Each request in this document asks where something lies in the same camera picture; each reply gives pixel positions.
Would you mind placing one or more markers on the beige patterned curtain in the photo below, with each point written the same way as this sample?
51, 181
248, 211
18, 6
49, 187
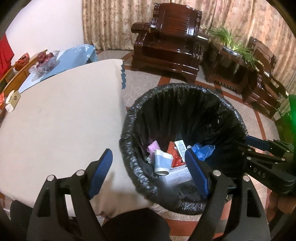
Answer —
108, 25

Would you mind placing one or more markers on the red apples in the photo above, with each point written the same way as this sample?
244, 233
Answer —
43, 57

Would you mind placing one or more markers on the person right hand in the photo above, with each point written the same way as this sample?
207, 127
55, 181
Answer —
284, 204

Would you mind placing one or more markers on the red plastic bag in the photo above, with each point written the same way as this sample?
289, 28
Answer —
177, 161

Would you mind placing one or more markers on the blue plastic bag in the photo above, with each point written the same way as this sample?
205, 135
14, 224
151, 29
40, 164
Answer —
202, 152

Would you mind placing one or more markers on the red basket on cabinet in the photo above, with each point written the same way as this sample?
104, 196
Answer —
21, 62

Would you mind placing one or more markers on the red candy packet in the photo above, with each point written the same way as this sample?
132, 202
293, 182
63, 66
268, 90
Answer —
2, 101

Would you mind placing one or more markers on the blue tablecloth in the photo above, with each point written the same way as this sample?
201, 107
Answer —
68, 59

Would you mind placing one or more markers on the green potted plant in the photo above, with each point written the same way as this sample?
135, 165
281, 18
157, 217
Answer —
230, 42

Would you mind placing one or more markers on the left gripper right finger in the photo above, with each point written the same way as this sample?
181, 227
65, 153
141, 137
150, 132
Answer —
246, 220

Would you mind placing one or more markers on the beige tablecloth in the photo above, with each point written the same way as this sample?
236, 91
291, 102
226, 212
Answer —
61, 125

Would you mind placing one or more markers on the wooden TV cabinet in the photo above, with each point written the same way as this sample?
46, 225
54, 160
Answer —
13, 80

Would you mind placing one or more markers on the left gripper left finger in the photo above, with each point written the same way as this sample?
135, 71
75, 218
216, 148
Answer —
63, 210

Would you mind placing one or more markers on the glass fruit bowl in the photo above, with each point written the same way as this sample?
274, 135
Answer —
45, 67

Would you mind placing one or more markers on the dark wooden armchair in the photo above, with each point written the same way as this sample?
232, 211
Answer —
172, 41

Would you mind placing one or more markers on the orange foam fruit net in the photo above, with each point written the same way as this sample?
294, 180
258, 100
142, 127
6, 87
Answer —
172, 150

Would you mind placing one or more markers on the pink plastic item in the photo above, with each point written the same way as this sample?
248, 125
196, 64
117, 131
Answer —
152, 147

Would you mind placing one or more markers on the tissue box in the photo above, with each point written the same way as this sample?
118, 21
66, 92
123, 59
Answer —
12, 100

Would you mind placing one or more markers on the red cloth cover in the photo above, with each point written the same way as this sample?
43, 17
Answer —
6, 55

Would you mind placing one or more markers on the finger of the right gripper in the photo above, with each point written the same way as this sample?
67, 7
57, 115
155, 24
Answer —
246, 152
263, 145

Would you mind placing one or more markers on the dark wooden side table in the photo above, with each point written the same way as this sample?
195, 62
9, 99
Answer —
226, 69

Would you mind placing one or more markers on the white paper cup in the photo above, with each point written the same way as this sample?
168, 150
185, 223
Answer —
162, 162

